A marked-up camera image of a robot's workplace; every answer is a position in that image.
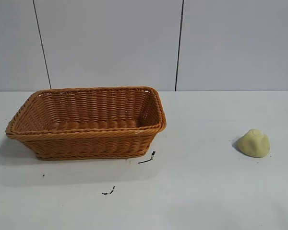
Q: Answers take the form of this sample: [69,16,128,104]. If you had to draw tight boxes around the pale yellow egg yolk pastry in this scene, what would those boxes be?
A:
[237,128,271,158]

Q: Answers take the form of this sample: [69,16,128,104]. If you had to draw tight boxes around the brown woven wicker basket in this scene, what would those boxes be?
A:
[5,85,167,161]

